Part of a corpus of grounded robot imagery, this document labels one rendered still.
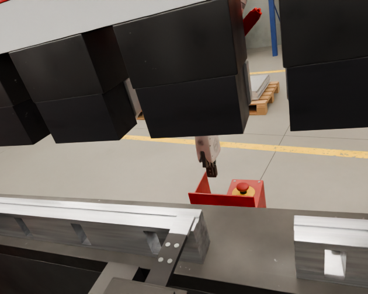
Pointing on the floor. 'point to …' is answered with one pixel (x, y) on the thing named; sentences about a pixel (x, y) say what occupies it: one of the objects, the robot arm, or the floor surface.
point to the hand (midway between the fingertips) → (211, 171)
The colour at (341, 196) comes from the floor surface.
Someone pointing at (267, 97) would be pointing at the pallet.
